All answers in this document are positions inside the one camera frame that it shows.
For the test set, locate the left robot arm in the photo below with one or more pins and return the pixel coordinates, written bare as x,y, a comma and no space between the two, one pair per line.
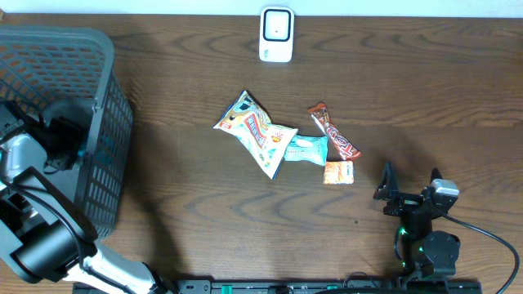
44,236

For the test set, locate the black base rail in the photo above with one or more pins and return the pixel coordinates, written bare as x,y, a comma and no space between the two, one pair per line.
356,284

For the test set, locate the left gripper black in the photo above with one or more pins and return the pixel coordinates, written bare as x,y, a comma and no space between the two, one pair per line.
72,131

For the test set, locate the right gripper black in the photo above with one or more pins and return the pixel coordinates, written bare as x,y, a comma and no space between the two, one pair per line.
404,202

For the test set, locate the grey plastic basket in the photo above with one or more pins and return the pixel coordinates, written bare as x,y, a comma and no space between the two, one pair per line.
57,72

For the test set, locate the orange chocolate bar wrapper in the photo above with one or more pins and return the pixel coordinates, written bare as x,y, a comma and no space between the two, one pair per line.
342,145

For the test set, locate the mint green snack packet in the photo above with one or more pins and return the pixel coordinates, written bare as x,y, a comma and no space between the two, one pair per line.
313,149

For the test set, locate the white barcode scanner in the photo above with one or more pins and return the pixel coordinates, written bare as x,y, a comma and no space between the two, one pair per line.
276,34

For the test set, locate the small orange snack packet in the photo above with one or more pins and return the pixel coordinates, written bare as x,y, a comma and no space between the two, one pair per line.
339,173

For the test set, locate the yellow snack chip bag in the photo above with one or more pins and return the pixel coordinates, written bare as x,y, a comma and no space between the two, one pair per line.
251,125

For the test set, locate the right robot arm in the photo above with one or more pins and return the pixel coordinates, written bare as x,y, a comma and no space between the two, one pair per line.
426,254

